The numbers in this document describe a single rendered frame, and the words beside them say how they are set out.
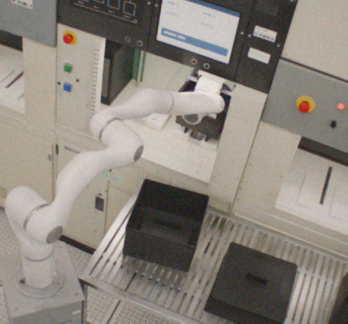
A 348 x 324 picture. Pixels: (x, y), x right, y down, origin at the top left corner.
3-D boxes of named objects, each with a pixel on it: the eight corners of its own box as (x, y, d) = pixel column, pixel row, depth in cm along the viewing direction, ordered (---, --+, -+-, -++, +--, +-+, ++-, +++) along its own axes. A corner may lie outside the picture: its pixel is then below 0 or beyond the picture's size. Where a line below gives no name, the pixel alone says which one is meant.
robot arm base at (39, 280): (20, 304, 195) (16, 275, 182) (9, 263, 207) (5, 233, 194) (70, 291, 202) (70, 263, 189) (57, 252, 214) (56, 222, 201)
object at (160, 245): (140, 205, 238) (144, 177, 226) (202, 222, 236) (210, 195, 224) (120, 254, 218) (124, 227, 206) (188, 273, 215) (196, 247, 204)
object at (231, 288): (203, 311, 204) (210, 292, 195) (224, 254, 225) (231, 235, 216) (276, 338, 199) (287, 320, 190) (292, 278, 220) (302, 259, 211)
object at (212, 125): (171, 127, 256) (179, 74, 233) (189, 102, 269) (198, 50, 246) (219, 148, 250) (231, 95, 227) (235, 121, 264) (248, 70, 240)
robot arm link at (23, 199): (34, 267, 186) (30, 224, 169) (2, 235, 194) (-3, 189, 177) (60, 249, 193) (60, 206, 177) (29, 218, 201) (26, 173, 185)
